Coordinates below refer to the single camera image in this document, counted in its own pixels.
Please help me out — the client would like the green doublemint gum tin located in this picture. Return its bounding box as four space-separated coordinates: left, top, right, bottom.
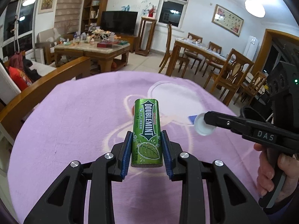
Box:
131 99 163 168

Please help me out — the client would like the person right hand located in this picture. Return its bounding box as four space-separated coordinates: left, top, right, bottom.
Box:
253 142 299 203

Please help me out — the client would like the wooden dining chair near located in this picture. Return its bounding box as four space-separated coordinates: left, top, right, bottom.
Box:
203 49 254 106

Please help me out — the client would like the wooden dining chair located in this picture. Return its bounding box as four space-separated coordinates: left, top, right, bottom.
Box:
158 23 190 78
203 49 254 106

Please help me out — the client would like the white air conditioner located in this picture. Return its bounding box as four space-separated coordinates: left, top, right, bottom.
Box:
243 36 259 61

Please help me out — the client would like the purple tablecloth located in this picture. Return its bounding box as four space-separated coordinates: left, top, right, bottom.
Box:
8 71 259 223

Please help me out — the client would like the blue clip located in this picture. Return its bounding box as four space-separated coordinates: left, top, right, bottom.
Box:
188 115 198 125

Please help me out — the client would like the wooden sofa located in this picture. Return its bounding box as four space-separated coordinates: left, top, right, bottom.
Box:
0 51 92 145

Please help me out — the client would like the wooden dining table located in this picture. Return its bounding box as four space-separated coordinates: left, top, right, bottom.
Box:
165 39 226 76

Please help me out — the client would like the framed flower painting right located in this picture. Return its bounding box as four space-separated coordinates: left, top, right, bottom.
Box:
212 4 244 37

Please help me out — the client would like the wooden dining chair left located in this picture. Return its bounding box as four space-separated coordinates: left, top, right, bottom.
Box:
158 23 190 78

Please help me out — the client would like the round ceiling lamp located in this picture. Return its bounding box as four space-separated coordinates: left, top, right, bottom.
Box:
244 0 266 18

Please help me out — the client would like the red cushion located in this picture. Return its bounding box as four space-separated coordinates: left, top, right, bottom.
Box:
9 67 32 91

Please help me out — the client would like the wooden coffee table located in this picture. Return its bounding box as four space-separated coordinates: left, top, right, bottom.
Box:
54 43 130 73

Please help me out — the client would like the tall wooden plant stand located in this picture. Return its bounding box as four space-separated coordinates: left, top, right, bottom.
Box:
135 16 157 56

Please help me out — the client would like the black television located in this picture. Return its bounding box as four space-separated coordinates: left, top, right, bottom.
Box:
100 11 138 35

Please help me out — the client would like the framed sunflower painting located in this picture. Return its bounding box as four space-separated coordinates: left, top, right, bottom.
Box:
38 0 57 14

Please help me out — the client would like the wooden bookshelf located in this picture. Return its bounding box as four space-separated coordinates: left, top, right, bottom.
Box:
81 0 108 32

